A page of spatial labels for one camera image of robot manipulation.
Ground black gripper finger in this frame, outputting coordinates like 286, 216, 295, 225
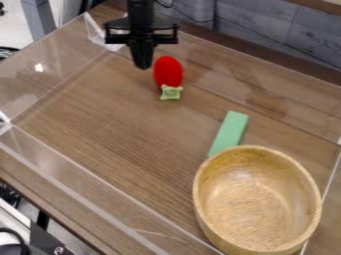
128, 39, 143, 68
143, 39, 155, 70

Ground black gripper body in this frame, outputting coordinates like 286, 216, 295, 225
104, 17, 179, 45

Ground red plush strawberry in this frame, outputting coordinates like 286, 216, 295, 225
153, 56, 183, 101

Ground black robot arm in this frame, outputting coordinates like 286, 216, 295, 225
104, 0, 179, 70

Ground grey table leg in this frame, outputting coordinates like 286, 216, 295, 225
20, 0, 56, 41

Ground green rectangular block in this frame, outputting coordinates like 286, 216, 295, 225
207, 111, 248, 156

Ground wooden bowl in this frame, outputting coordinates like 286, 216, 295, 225
191, 145, 322, 255

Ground clear acrylic tray enclosure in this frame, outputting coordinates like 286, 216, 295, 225
0, 18, 341, 255

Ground black cable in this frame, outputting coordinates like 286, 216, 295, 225
0, 228, 32, 255

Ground black metal bracket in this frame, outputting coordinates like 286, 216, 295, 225
29, 223, 76, 255

